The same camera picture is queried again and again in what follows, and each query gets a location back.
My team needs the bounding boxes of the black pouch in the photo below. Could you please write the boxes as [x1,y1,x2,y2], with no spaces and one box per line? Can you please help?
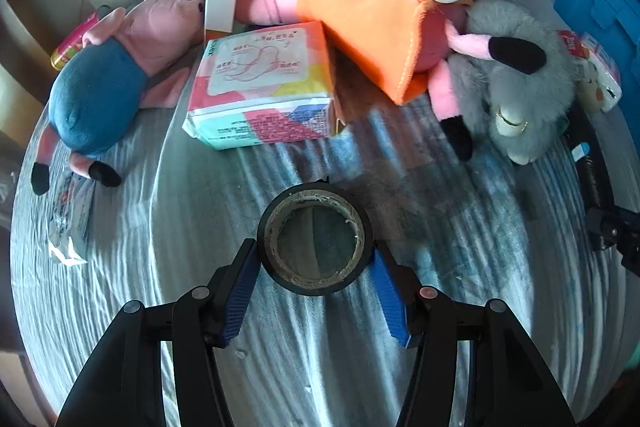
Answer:
[567,107,618,208]

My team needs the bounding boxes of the pink sanitary pad pack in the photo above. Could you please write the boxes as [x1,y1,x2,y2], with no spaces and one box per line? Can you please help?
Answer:
[182,21,341,151]

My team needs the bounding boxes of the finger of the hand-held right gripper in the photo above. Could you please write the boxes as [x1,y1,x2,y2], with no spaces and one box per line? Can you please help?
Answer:
[585,206,640,278]

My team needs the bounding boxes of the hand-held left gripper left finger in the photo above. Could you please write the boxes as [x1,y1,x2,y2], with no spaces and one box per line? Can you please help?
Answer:
[56,237,261,427]

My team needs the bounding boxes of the black tape roll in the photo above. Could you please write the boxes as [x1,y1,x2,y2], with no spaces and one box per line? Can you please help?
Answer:
[256,181,374,297]

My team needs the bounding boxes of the pink and white tissue pack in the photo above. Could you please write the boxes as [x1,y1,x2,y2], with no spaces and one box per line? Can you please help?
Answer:
[557,29,623,102]

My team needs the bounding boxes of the pink pig plush orange dress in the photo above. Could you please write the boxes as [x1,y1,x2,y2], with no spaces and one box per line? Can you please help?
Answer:
[235,0,547,162]

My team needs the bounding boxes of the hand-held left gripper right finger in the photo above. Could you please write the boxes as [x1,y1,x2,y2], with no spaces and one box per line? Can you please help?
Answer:
[369,249,573,427]

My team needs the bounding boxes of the pink can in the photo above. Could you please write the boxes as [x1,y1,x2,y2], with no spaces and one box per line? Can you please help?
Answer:
[50,9,101,72]

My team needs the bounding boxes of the small white duck plush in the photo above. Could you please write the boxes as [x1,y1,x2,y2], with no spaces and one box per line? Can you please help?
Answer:
[575,52,613,114]

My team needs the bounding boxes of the grey plush toy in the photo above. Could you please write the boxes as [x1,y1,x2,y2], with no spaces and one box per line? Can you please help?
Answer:
[440,0,581,165]

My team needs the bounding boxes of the clear plastic wrapper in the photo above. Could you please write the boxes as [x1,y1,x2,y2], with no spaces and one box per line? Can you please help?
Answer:
[47,172,96,268]

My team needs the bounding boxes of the pink pig plush blue body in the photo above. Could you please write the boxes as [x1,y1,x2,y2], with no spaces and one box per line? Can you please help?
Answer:
[31,0,207,195]

